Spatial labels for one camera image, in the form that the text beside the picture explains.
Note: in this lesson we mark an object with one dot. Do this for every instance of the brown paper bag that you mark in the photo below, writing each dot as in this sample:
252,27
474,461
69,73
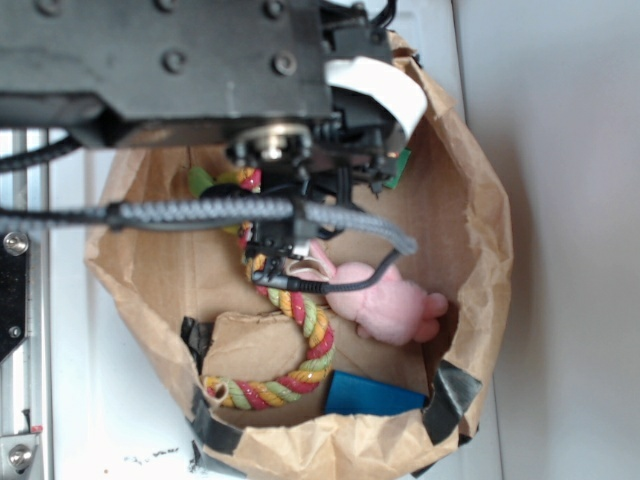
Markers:
187,302

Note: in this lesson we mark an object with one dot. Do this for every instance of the aluminium frame rail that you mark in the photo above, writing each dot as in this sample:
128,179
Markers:
26,412

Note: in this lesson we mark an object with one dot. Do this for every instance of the pink plush bunny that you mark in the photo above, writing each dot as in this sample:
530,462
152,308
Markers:
394,310

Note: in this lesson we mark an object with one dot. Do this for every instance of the green rectangular block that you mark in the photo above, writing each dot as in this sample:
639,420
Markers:
401,161

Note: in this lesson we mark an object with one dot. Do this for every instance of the green plush toy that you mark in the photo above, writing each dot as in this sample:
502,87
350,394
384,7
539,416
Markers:
203,185

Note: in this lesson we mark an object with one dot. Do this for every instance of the white tape strip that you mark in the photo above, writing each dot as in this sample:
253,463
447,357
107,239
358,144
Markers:
395,91

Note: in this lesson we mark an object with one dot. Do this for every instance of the blue rectangular block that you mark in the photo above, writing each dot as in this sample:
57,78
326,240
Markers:
350,394

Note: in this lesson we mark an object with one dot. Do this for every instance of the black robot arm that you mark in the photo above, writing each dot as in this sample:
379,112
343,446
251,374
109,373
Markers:
134,74

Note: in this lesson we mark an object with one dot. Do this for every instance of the black metal bracket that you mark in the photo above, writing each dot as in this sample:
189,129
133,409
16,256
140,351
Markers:
13,283

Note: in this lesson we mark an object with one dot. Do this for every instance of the multicolour braided rope toy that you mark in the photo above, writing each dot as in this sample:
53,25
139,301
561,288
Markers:
289,388

